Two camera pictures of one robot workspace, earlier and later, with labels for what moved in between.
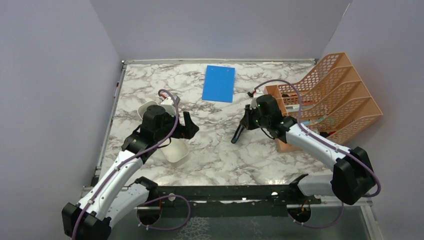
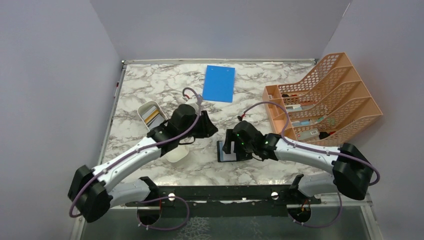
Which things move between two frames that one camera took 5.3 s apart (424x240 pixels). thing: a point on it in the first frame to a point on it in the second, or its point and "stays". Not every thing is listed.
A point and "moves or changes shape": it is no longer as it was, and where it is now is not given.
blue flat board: [219, 84] stays
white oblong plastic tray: [176, 149] stays
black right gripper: [246, 120] to [231, 136]
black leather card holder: [237, 133] moves or changes shape
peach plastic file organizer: [330, 102] stays
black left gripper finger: [190, 128] to [206, 128]
